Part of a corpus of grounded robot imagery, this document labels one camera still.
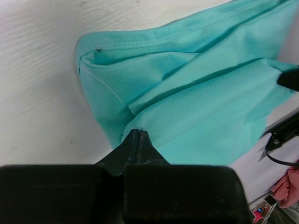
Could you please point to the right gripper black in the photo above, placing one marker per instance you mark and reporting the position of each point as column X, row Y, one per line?
column 288, row 128

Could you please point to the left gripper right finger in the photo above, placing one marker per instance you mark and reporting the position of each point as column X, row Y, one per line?
column 156, row 192

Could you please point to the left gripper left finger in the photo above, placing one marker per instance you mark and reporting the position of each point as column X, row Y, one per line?
column 64, row 194

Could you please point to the teal t shirt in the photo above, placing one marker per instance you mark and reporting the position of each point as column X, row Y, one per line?
column 202, row 86

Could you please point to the pink cloth in background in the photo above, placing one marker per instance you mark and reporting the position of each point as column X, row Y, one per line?
column 286, row 190

